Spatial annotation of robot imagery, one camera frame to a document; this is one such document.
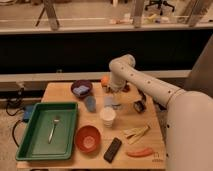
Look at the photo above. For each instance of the blue power box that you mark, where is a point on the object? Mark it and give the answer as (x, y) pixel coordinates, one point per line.
(27, 113)

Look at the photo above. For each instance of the black office chair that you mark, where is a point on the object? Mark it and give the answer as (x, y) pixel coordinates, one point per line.
(159, 4)

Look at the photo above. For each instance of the purple bowl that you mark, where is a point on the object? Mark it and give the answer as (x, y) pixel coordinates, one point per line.
(78, 83)

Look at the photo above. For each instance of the black remote control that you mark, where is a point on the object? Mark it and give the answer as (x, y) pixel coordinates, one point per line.
(112, 150)

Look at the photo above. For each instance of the light blue towel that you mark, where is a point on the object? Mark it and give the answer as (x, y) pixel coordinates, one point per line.
(110, 101)

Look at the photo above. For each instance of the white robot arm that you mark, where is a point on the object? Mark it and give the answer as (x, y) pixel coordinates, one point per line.
(189, 138)

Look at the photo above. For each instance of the orange toy fruit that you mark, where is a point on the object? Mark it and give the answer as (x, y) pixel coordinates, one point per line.
(104, 81)

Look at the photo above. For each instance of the metal spoon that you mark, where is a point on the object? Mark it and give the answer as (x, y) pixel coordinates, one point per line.
(55, 122)

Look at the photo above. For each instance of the blue sponge in bowl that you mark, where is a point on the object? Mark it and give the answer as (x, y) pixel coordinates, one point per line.
(81, 90)

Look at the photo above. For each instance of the blue plastic cup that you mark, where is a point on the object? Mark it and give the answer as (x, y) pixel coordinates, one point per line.
(90, 103)

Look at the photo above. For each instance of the purple toy grapes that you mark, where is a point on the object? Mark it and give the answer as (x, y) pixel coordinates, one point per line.
(125, 89)

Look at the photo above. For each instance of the orange toy carrot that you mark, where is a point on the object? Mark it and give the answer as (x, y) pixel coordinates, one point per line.
(141, 153)

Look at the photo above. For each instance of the white paper cup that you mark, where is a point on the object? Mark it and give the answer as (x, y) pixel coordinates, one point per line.
(107, 115)

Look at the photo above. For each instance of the orange plastic bowl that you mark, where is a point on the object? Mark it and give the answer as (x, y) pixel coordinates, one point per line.
(87, 139)

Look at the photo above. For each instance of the green plastic tray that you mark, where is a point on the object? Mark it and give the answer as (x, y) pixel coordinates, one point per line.
(34, 145)

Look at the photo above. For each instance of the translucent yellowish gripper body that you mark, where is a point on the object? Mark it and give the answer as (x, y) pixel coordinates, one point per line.
(116, 98)

